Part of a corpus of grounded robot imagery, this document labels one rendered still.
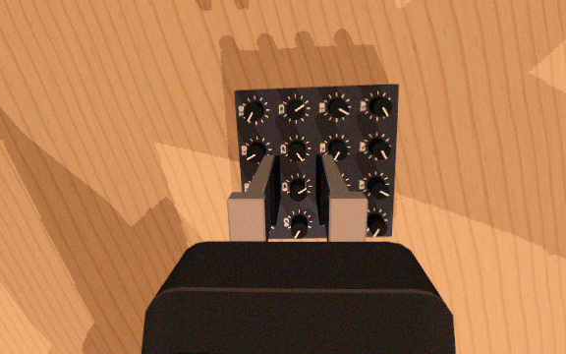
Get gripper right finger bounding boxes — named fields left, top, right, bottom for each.
left=315, top=154, right=368, bottom=242

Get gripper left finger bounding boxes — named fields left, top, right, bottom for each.
left=227, top=155, right=281, bottom=241

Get black knob box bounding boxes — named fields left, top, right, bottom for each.
left=234, top=85, right=399, bottom=239

